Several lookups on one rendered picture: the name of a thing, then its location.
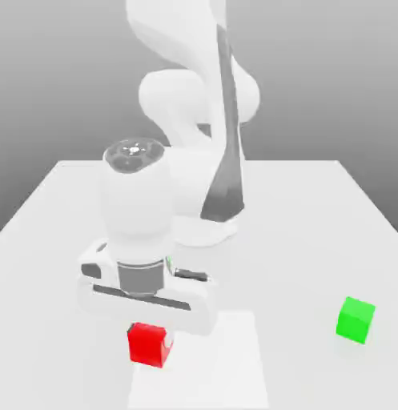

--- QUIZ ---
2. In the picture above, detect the small red cube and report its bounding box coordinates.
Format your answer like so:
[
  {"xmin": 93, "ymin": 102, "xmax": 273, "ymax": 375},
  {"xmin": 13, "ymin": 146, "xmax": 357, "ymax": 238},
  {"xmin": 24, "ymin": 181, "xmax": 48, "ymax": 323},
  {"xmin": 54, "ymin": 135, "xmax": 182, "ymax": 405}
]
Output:
[{"xmin": 127, "ymin": 322, "xmax": 174, "ymax": 369}]

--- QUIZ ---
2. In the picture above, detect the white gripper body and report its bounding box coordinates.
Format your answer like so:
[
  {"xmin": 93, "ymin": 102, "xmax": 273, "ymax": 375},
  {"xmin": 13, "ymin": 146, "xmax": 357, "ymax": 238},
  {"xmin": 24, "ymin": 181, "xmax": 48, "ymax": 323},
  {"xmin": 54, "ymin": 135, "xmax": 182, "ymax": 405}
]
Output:
[{"xmin": 75, "ymin": 275, "xmax": 219, "ymax": 336}]

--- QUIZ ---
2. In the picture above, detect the small green cube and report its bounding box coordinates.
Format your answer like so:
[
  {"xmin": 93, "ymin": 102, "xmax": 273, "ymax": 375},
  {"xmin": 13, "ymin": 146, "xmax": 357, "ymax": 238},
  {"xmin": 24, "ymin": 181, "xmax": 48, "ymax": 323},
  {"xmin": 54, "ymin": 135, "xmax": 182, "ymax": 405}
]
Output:
[{"xmin": 335, "ymin": 295, "xmax": 376, "ymax": 346}]

